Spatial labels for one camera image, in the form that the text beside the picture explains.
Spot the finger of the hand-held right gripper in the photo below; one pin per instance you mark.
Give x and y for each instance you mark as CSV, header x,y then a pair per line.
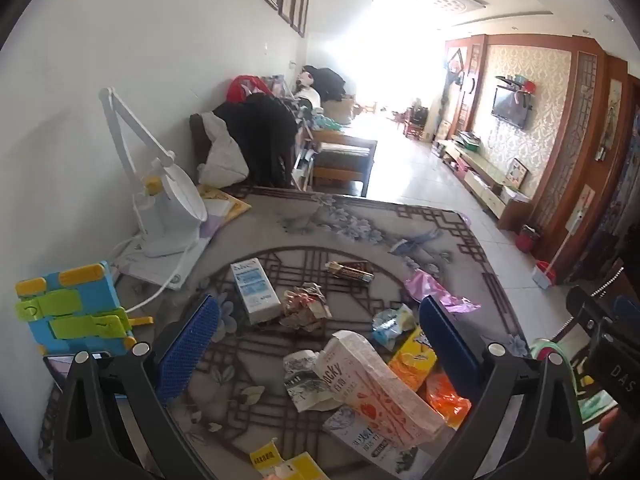
x,y
582,305
627,307

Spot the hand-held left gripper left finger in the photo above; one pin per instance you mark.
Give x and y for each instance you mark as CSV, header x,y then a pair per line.
x,y
187,345

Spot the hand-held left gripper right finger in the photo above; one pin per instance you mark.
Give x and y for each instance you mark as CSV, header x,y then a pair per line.
x,y
447,350

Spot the green rimmed red basin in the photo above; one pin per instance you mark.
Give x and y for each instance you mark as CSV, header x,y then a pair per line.
x,y
597,402

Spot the orange snack bag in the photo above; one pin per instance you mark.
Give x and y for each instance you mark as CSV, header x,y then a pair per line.
x,y
445,400

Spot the pink foil wrapper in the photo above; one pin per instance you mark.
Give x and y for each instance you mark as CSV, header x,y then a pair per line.
x,y
432,292

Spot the dark brown cigarette box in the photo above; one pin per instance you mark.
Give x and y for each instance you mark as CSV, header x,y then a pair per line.
x,y
350,270

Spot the person's right hand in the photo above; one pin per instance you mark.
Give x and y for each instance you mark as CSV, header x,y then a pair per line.
x,y
605,450

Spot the carved wooden chair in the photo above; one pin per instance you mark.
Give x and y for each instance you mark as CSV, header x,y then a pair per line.
x,y
575,325

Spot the yellow drink carton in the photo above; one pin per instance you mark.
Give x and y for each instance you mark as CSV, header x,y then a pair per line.
x,y
412,360

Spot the crumpled blue white wrapper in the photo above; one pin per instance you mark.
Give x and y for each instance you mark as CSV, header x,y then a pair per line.
x,y
392,325

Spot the pink white biscuit box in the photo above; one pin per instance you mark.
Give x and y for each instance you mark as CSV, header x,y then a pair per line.
x,y
380,390

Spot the white paper sheets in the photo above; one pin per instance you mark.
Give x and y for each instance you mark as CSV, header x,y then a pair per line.
x,y
150,270

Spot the red bin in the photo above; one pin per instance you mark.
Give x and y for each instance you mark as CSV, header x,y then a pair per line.
x,y
529,239

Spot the white blue medicine box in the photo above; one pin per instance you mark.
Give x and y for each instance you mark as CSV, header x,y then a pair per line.
x,y
255,290

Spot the blue yellow green toy stand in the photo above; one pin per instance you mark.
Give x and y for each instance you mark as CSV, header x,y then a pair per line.
x,y
75,310

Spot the crumpled white printed paper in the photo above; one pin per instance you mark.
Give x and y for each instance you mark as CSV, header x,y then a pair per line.
x,y
302,385

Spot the crumpled red white paper wrapper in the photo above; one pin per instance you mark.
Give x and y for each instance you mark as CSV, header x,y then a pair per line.
x,y
305,307

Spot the white blue carton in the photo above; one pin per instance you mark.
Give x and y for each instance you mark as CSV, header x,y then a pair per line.
x,y
370,447

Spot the yellow book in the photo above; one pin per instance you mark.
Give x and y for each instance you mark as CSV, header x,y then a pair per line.
x,y
227,205

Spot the small patterned framed picture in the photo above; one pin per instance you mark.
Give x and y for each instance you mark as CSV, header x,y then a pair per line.
x,y
517,170

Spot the white desk lamp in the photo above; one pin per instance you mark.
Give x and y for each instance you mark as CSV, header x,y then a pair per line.
x,y
167,195

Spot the small yellow box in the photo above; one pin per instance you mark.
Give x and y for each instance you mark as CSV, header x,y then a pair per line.
x,y
290,467

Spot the long low television cabinet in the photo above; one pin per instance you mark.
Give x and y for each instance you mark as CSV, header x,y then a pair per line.
x,y
480,180

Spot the white cloth bag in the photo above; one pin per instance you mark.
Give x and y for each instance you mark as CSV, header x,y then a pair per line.
x,y
225,160

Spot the dark wooden chair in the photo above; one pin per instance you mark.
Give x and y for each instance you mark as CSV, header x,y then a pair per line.
x,y
198,135

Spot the wooden sofa bench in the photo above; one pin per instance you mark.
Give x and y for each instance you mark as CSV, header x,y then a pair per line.
x,y
345,157

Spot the stack of magazines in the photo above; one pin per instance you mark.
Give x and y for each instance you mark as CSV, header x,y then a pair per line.
x,y
306,157

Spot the black jacket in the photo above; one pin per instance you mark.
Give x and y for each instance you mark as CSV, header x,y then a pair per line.
x,y
260,135

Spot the red cloth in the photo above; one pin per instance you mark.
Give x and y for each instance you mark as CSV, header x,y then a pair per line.
x,y
245,85

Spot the dark cloth pile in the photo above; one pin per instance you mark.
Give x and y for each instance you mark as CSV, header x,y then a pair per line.
x,y
330,85

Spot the wall television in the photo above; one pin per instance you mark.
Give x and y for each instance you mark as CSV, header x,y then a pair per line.
x,y
510,106

